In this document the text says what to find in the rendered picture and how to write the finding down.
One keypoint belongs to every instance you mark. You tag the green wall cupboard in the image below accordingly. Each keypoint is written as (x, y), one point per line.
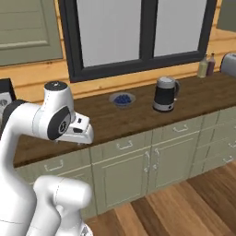
(227, 14)

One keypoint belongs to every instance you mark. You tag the blueberries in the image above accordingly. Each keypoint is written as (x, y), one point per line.
(123, 99)

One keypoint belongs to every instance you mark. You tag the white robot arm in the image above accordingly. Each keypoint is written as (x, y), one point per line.
(18, 172)

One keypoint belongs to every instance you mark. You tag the black and silver kettle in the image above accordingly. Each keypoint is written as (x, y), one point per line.
(164, 95)

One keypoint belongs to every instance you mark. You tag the green wall cupboard door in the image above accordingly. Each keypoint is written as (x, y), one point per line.
(27, 27)

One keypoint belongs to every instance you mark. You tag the yellow-green bottle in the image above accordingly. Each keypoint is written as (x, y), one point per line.
(202, 69)

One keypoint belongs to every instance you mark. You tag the black appliance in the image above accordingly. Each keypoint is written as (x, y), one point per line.
(6, 92)

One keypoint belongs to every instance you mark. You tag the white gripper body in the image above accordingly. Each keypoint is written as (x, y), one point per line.
(81, 135)

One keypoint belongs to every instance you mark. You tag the dark red bottle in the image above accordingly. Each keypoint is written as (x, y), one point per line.
(211, 66)

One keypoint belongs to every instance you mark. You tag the grey bowl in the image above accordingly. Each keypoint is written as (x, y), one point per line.
(114, 101)

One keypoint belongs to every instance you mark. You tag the green drawer front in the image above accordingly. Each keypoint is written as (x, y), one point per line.
(166, 130)
(73, 161)
(104, 149)
(226, 115)
(209, 164)
(212, 143)

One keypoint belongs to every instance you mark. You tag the dark framed window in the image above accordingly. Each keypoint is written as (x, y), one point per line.
(147, 30)

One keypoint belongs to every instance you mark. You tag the silver toaster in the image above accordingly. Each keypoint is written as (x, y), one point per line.
(229, 64)

